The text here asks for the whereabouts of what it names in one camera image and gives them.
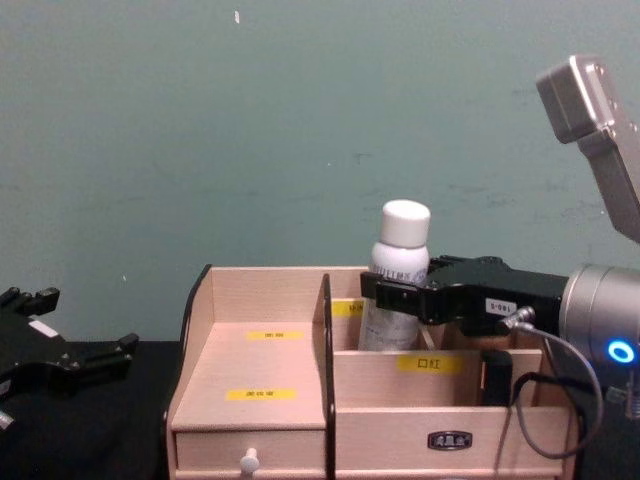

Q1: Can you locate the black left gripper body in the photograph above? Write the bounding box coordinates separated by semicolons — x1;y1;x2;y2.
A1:
0;307;76;401

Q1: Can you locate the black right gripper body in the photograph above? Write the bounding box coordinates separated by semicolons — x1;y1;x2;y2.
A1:
428;255;570;337

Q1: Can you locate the white bottle with white cap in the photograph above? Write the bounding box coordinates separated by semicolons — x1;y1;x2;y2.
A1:
356;199;432;353

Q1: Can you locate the black table cloth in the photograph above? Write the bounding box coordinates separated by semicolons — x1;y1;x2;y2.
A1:
0;339;640;480

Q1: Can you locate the small black upright tube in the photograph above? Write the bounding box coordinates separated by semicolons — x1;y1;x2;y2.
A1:
481;349;513;408

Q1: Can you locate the pale wooden desk organizer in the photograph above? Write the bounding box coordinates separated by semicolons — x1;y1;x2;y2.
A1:
162;264;585;480

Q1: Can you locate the wooden drawer with white knob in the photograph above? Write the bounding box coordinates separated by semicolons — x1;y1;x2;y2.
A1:
173;428;327;477

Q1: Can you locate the thin grey gripper cable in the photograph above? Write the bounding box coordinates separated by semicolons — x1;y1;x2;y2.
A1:
499;306;606;460

